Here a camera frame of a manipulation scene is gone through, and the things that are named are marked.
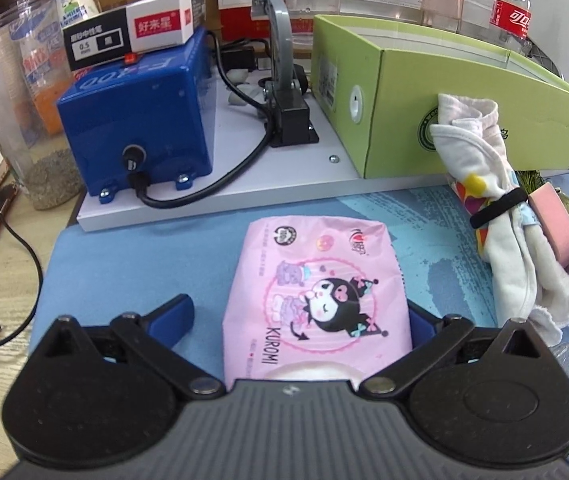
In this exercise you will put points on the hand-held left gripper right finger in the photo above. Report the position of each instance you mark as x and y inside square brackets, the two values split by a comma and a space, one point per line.
[420, 324]

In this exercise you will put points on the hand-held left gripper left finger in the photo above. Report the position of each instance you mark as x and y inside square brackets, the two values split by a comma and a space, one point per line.
[173, 316]

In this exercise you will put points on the pink cartoon tissue pack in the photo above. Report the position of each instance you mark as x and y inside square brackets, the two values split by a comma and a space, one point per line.
[314, 280]

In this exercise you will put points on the blue desk mat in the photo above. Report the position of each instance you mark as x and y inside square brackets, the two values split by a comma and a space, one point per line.
[129, 260]

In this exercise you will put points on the pink sponge block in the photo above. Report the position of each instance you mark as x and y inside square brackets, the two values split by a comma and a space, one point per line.
[557, 222]

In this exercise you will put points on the white rolled cloth bundle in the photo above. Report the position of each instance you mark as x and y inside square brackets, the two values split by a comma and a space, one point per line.
[469, 160]

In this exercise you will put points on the blue metal machine box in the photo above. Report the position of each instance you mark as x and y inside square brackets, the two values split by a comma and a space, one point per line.
[129, 110]

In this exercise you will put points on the green cardboard box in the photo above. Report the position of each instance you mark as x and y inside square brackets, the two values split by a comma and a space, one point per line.
[464, 85]

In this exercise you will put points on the clear plastic jar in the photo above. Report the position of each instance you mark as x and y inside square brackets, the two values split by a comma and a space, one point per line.
[12, 100]

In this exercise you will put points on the white and red pen box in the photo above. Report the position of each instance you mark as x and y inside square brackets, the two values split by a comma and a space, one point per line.
[129, 27]

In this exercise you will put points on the red label cola bottle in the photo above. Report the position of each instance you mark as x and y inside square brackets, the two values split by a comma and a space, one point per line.
[510, 12]

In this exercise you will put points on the white machine base plate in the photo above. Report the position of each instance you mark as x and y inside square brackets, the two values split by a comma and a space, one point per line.
[274, 180]

